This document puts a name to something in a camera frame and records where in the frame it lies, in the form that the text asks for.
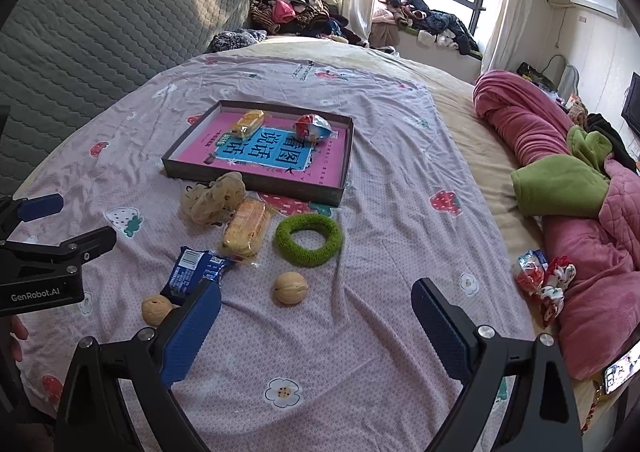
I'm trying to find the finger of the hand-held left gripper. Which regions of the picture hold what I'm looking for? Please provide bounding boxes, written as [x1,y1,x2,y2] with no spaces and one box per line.
[0,226,117,278]
[0,192,65,240]

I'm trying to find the pile of clothes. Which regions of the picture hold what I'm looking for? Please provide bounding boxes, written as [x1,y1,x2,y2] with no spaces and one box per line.
[247,0,368,46]

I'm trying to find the dark patterned cushion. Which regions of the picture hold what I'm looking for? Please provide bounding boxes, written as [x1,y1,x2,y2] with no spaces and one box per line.
[207,28,268,53]

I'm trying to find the walnut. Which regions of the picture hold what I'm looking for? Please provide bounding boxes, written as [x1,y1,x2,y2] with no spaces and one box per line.
[141,295,176,329]
[273,271,308,306]

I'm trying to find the beige bed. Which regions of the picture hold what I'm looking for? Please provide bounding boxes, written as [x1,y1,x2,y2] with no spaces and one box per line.
[240,35,626,433]

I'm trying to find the green fuzzy ring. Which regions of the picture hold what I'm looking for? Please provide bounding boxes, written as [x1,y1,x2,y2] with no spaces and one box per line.
[275,213,344,268]

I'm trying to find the yellow cracker packet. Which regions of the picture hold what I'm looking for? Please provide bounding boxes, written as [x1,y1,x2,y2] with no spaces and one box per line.
[215,197,278,267]

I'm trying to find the small yellow snack packet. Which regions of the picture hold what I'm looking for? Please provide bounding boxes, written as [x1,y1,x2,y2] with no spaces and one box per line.
[229,109,266,140]

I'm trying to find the grey quilted headboard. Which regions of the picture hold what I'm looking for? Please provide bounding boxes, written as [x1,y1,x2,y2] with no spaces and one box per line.
[0,0,253,198]

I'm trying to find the floral red white scrunchie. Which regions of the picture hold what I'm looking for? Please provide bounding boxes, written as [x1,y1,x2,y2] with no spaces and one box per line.
[537,256,577,328]

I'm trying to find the dark clothing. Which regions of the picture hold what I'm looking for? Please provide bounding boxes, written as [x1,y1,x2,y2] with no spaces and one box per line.
[585,113,638,168]

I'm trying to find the green blanket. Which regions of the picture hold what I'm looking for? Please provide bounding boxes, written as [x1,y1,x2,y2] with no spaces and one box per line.
[510,125,616,219]

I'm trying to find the pink strawberry print bedsheet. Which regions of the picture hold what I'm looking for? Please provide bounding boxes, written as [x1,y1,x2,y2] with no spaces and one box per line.
[7,55,538,452]

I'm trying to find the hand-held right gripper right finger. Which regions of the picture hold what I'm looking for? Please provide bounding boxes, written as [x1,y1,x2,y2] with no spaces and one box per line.
[410,277,586,452]

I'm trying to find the black bag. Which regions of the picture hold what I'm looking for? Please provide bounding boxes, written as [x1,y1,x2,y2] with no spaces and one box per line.
[516,61,556,88]

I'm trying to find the white air conditioner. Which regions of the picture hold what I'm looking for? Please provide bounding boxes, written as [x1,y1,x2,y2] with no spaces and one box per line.
[567,0,621,20]

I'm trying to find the dark grey shallow box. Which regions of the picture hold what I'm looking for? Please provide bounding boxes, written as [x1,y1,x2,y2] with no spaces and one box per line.
[161,100,355,208]

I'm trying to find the black television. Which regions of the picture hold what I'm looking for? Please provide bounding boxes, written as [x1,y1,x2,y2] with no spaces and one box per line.
[620,72,640,138]

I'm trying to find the clothes on windowsill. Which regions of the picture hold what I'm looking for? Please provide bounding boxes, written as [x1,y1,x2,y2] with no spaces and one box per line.
[372,0,483,58]

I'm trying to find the red blue white snack packet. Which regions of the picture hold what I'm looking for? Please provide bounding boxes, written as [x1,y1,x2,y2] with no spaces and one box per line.
[292,113,333,145]

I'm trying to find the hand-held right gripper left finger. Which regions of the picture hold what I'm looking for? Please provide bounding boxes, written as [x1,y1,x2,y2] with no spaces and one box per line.
[55,277,223,452]

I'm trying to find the pink blanket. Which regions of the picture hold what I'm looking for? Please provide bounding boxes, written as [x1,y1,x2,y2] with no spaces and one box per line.
[472,70,640,380]

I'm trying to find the person's left hand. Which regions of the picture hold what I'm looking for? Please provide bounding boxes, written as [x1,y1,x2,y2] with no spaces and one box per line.
[10,316,30,363]

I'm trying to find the smartphone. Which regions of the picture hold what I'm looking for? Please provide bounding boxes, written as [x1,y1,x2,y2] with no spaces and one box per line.
[602,344,640,395]

